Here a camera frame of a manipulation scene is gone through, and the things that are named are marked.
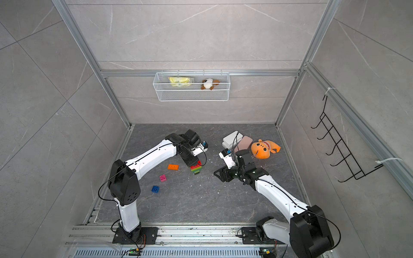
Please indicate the orange lego brick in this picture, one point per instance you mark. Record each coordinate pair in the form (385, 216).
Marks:
(173, 167)

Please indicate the aluminium mounting rail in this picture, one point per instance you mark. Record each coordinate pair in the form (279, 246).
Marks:
(174, 235)

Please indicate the white wire basket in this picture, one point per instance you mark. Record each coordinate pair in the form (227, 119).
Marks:
(166, 93)

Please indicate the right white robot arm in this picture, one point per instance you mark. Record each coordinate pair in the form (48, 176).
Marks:
(306, 229)

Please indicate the pink rectangular box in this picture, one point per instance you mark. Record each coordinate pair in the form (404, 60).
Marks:
(244, 144)

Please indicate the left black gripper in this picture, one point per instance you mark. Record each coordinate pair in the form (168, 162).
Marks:
(193, 162)

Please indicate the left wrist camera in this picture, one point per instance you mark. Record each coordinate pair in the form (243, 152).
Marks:
(200, 148)

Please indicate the blue lego brick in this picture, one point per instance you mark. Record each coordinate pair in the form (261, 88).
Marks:
(155, 189)

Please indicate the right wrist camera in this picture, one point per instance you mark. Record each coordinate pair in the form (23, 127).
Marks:
(226, 156)

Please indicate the magenta lego brick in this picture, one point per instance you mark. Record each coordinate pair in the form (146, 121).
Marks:
(163, 178)

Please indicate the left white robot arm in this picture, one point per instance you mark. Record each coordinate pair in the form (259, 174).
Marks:
(123, 182)

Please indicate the red lego brick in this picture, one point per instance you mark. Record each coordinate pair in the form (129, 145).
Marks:
(196, 167)

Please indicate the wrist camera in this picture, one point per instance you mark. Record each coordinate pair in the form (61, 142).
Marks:
(200, 148)
(226, 156)

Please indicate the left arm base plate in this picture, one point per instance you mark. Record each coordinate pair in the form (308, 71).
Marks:
(135, 235)

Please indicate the yellow packet in basket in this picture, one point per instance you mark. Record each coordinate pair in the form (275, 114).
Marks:
(178, 81)

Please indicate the orange plush toy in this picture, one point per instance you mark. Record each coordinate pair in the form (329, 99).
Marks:
(262, 149)

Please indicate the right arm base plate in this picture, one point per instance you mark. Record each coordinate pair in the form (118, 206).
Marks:
(258, 236)

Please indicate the white rectangular box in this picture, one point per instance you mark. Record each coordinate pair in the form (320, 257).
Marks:
(231, 141)

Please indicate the brown white plush toy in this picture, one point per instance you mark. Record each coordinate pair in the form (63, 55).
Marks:
(209, 84)

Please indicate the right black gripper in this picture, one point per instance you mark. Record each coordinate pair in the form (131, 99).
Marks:
(225, 172)

